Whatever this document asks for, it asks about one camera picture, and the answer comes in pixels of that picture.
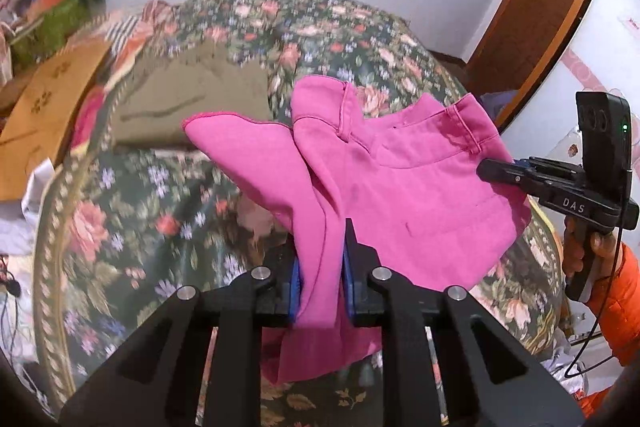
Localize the tangle of dark cables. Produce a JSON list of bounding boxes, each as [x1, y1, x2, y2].
[[0, 256, 24, 299]]

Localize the person's orange jacket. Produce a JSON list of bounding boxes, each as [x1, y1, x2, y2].
[[581, 386, 622, 419]]

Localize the blue cloth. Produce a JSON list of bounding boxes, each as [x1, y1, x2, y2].
[[480, 89, 521, 128]]

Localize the green bag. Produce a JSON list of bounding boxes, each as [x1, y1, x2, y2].
[[10, 0, 106, 68]]

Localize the pile of white clothes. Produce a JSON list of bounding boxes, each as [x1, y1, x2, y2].
[[540, 341, 602, 399]]

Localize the person's right hand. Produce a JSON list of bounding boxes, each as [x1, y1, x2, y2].
[[590, 232, 626, 279]]

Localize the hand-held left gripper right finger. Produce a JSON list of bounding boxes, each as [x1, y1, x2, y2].
[[343, 218, 587, 427]]

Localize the olive green folded pants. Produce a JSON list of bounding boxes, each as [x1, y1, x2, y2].
[[109, 42, 274, 150]]

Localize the striped cloth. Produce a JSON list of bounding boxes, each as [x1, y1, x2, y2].
[[67, 0, 184, 80]]

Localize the pink pants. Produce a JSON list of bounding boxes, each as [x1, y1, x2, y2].
[[181, 76, 533, 386]]

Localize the floral bedspread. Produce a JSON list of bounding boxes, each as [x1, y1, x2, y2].
[[30, 0, 569, 427]]

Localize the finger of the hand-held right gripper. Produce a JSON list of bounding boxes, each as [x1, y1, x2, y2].
[[476, 158, 547, 198], [512, 158, 553, 174]]

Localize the white cloth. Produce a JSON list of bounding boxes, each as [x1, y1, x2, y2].
[[0, 157, 54, 259]]

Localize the brown board with flower cutouts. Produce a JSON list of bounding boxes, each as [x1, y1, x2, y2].
[[0, 42, 114, 200]]

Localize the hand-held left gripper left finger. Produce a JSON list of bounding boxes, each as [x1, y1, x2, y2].
[[59, 243, 302, 427]]

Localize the brown wooden door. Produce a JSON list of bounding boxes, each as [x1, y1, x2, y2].
[[462, 0, 609, 128]]

